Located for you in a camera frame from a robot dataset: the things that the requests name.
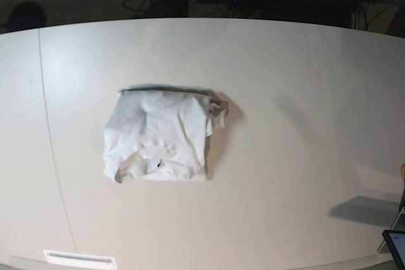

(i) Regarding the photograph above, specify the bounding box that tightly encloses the white T-shirt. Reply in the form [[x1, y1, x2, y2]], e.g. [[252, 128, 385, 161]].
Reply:
[[103, 86, 228, 183]]

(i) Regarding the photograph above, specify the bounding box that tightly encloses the tablet screen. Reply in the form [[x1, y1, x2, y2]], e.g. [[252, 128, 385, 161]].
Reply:
[[382, 230, 404, 270]]

